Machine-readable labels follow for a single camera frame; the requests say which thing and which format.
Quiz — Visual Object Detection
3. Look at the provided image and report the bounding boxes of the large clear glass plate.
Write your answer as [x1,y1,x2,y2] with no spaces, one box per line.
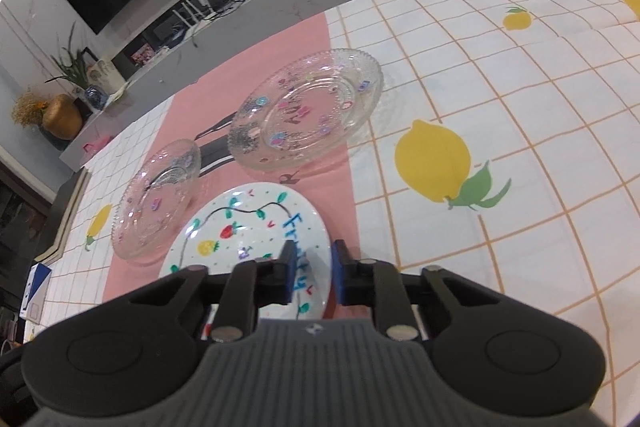
[227,48,385,172]

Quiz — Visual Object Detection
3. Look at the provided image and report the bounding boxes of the pink basket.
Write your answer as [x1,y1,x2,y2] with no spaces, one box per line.
[82,134,112,155]

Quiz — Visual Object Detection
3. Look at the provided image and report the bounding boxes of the green plant in blue vase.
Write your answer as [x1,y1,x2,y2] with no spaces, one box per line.
[45,22,108,110]

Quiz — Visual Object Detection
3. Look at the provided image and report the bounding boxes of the white and blue box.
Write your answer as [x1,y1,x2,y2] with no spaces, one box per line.
[22,263,52,323]

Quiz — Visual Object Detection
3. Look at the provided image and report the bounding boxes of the white router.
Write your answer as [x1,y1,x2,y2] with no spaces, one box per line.
[172,0,221,30]

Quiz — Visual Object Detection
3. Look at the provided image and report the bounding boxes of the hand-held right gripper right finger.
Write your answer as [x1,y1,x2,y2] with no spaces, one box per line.
[332,239,493,340]

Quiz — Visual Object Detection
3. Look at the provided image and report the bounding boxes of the pink placemat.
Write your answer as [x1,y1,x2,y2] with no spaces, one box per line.
[102,13,358,323]

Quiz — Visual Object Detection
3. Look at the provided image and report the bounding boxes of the small clear glass plate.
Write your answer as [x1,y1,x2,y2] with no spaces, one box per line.
[111,138,202,260]

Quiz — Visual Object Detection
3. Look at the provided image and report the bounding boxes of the white drawing card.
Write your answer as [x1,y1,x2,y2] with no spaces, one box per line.
[87,57,126,92]

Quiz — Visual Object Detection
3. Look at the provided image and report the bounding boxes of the black book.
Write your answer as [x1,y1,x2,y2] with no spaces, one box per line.
[37,167,91,263]

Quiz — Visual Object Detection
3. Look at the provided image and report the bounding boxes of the lemon-print checked tablecloth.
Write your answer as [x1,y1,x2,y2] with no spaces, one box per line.
[20,0,640,427]

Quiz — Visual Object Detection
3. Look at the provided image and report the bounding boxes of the dried yellow flowers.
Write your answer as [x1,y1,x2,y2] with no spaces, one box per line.
[11,89,51,128]

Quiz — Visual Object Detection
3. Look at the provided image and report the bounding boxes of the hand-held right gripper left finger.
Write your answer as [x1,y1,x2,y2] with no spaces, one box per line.
[127,239,297,343]

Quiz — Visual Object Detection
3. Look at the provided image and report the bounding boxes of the gold vase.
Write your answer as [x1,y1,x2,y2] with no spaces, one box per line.
[41,94,83,140]

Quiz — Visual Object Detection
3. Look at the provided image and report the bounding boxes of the white fruit-painted plate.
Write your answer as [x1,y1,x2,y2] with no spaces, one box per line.
[159,182,332,323]

